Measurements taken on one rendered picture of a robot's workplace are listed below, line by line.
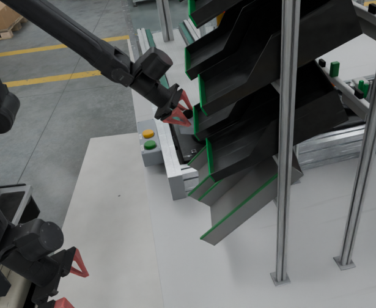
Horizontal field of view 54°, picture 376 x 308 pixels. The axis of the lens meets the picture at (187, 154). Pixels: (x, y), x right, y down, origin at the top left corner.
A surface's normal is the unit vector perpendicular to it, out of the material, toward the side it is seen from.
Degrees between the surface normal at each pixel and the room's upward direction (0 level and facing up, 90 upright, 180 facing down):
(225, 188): 90
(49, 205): 0
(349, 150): 90
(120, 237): 0
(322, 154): 90
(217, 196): 90
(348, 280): 0
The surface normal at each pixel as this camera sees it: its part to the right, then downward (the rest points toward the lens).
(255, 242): -0.13, -0.78
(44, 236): 0.82, -0.46
